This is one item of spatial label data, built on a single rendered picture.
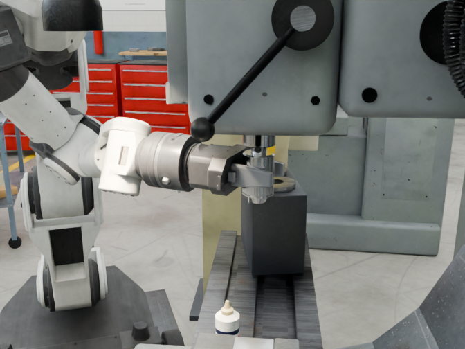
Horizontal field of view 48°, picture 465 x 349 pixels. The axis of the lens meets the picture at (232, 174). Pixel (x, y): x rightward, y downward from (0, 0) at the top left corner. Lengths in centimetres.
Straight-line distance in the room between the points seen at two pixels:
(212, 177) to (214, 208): 191
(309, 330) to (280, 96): 51
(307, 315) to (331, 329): 165
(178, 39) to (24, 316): 125
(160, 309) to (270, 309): 104
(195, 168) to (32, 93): 39
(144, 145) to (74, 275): 84
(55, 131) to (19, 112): 8
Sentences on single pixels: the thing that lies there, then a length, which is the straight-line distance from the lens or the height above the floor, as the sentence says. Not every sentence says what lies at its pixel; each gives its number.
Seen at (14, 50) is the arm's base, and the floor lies 140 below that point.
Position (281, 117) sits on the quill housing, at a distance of 65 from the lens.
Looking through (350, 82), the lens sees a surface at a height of 138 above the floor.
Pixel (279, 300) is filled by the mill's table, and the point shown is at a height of 90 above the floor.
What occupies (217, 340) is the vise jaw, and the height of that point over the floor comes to 101.
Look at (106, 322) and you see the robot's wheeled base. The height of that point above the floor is 57.
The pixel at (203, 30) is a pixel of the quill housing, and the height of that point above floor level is 144.
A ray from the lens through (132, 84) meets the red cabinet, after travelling 549.
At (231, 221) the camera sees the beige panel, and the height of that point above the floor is 47.
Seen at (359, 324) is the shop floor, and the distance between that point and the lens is 278.
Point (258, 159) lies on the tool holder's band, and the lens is 75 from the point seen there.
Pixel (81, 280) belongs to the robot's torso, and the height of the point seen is 74.
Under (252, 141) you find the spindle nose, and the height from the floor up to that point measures 129.
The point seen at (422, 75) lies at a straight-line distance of 65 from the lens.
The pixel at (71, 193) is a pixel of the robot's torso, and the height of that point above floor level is 103.
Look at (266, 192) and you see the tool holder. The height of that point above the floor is 121.
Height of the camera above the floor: 146
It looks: 17 degrees down
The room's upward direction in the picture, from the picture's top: straight up
